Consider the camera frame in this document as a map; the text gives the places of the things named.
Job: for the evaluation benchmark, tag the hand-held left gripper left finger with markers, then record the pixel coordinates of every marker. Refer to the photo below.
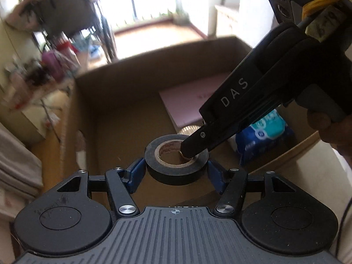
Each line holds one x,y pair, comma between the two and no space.
137,173

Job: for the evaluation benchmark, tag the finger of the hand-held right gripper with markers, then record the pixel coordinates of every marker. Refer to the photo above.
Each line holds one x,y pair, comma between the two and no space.
200,143

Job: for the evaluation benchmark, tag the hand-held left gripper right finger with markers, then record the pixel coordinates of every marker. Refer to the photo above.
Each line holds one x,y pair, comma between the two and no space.
217,176

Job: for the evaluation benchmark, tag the black jar with gold lid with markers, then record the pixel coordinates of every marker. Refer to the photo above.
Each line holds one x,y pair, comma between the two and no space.
188,130

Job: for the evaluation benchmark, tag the black tape roll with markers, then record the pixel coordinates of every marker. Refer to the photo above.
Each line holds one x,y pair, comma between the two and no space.
165,176

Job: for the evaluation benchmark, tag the pink paper sheet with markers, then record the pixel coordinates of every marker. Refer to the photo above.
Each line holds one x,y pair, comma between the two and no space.
181,101

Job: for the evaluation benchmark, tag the blue white wet wipes pack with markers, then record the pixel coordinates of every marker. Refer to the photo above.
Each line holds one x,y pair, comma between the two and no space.
264,145

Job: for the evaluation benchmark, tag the brown cardboard box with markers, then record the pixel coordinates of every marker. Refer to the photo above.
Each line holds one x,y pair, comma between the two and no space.
123,110

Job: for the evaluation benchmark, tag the person's right hand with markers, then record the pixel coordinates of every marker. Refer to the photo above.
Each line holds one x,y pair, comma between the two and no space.
330,134

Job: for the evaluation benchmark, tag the folding table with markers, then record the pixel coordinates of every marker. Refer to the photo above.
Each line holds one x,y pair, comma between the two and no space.
33,93

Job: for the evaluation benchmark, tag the magenta bottle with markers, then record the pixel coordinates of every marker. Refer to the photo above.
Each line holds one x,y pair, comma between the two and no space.
51,59

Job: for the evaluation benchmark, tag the wheelchair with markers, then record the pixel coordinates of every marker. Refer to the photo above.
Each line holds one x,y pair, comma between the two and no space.
66,13

